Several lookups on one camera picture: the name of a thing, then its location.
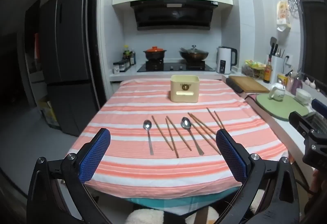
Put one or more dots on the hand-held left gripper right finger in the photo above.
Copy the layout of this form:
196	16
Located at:
231	156

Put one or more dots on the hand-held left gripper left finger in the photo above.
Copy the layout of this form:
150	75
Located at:
95	157

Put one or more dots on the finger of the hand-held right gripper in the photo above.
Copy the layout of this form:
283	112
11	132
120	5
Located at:
318	105
297	119

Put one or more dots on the cream utensil holder box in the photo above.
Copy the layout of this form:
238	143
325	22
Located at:
184	92

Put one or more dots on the person's right hand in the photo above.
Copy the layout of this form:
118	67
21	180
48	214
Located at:
320	190

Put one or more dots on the white bowl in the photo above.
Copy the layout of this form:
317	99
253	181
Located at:
303	95

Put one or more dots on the green drying mat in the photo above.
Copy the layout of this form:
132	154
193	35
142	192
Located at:
281	109

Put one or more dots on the garlic bulbs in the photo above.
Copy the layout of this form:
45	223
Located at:
310	82

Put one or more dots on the purple cup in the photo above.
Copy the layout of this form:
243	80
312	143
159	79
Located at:
296	84

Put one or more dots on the white teapot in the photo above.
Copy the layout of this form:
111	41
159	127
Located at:
277	91

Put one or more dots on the yellow small box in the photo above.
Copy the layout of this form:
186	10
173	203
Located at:
282	79

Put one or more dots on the white knife holder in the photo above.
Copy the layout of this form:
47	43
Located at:
276	68

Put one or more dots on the brown sauce bottle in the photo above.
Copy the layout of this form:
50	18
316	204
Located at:
267	72

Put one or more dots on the large steel spoon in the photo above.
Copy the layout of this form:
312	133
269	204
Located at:
186	123

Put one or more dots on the wooden cutting board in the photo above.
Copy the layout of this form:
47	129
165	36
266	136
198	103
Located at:
249	84

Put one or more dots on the small steel spoon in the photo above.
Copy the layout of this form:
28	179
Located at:
147	125

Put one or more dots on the yellow cardboard box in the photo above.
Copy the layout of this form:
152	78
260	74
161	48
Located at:
48	111

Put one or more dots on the black flat appliance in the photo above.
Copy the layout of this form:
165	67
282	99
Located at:
236	88

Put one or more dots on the yellow green snack bags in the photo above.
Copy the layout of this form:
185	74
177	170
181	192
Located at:
254	67

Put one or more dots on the white fluffy cushion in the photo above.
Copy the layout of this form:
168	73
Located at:
143	216

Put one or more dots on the black spatula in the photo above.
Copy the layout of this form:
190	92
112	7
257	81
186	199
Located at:
273	44

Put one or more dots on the teal under cloth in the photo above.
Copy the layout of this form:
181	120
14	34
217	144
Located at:
158	203

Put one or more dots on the pink white striped tablecloth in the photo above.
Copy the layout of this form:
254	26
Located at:
153	96

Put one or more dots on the white electric kettle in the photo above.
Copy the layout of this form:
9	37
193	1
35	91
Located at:
224	60

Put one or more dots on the row of spice jars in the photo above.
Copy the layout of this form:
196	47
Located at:
120	66

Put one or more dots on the hanging yellow paper bag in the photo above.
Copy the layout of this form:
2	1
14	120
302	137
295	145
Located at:
283	15

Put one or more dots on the hanging metal trivet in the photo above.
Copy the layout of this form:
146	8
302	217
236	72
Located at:
293	5

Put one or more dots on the dark sauce bottle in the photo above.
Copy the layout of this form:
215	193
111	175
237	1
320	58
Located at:
132	58

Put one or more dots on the black gas stove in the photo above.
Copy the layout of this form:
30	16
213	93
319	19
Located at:
173	67

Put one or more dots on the wok with glass lid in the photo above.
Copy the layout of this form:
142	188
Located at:
193	54

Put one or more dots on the yellow cap condiment bottle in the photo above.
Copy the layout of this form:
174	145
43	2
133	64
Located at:
126	52

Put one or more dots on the dark grey refrigerator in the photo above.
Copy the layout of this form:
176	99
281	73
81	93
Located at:
69	47

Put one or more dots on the black pot with orange lid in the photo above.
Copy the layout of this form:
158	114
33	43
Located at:
154	53

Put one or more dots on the black range hood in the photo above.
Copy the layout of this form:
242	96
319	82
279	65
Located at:
173	15

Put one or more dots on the white wall socket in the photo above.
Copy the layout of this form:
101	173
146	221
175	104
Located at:
288	58

